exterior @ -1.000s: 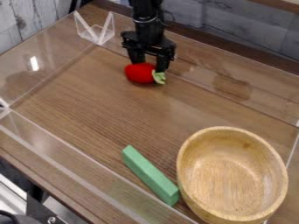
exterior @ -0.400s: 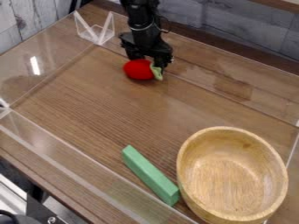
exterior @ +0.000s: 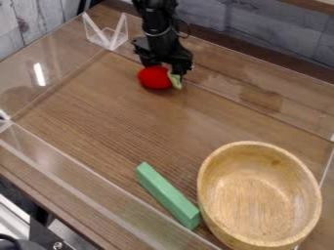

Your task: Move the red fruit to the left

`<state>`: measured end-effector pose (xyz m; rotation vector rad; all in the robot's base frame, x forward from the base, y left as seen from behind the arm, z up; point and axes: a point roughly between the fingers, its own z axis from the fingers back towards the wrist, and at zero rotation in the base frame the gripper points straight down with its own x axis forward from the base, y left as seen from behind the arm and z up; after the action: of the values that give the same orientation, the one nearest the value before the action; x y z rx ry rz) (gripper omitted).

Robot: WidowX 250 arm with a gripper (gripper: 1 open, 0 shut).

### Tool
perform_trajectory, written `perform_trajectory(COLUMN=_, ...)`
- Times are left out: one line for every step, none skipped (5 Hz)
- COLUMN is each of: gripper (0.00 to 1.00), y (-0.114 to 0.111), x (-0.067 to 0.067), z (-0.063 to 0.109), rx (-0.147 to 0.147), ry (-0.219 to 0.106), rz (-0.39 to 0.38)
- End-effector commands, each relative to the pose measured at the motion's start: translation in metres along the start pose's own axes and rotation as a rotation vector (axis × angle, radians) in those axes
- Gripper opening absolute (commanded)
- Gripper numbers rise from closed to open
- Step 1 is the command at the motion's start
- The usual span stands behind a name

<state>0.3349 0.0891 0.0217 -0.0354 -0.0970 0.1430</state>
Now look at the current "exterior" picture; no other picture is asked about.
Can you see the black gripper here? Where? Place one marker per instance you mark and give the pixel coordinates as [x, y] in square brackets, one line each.
[165, 49]

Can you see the red plush fruit green stem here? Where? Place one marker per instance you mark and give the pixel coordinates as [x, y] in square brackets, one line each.
[158, 77]

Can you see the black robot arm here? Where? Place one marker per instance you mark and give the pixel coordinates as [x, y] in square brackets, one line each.
[160, 18]

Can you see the green rectangular block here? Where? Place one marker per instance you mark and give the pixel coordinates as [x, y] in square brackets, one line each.
[169, 196]

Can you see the wooden bowl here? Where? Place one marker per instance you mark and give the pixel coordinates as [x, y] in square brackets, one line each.
[258, 196]

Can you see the clear acrylic triangle bracket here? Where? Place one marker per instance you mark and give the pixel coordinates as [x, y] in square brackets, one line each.
[107, 38]

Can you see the clear acrylic enclosure wall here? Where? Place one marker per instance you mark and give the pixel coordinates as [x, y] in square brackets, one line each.
[85, 125]

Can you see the black metal frame bracket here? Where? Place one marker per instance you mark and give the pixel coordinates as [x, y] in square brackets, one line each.
[50, 233]

